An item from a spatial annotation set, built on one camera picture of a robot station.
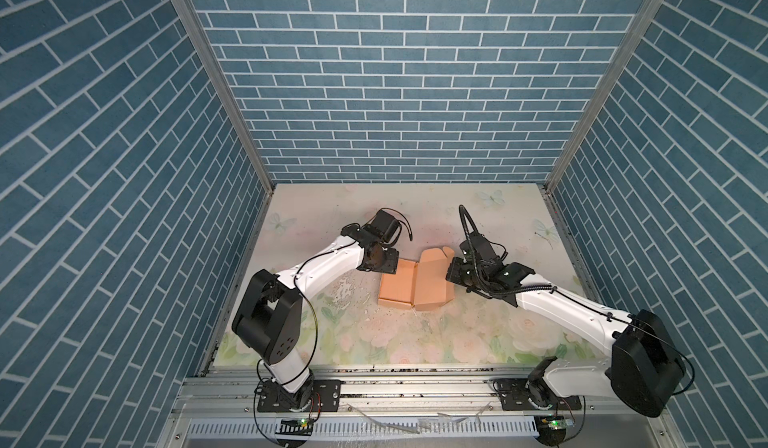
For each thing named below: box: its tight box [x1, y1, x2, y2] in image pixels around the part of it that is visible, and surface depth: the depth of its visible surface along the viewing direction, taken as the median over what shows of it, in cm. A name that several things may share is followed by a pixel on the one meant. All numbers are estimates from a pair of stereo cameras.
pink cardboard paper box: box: [378, 247, 455, 311], surface depth 94 cm
